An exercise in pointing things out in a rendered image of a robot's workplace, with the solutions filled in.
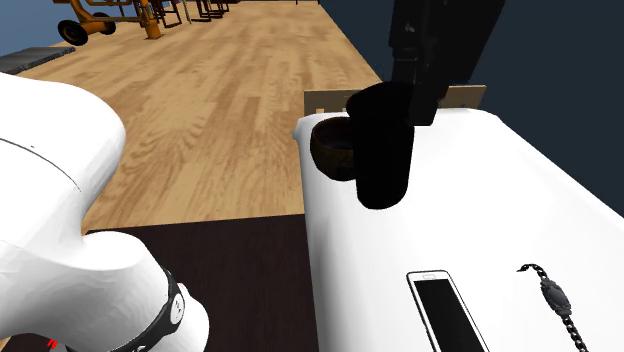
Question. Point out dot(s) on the white smartphone with black screen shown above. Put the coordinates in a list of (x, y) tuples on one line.
[(446, 312)]

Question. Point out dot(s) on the dark metal chair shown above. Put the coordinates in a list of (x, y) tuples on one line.
[(168, 13), (209, 8)]

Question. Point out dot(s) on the dark robot stand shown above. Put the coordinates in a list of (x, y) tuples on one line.
[(244, 282)]

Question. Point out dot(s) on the orange wheeled machine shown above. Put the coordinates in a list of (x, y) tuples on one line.
[(85, 22)]

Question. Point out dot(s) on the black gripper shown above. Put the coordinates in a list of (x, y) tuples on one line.
[(434, 39)]

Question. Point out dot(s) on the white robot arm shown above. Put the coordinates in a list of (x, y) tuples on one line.
[(53, 204)]

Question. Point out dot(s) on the black cylindrical cup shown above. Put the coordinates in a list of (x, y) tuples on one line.
[(382, 161)]

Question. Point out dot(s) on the brown wooden bowl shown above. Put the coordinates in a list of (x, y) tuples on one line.
[(331, 156)]

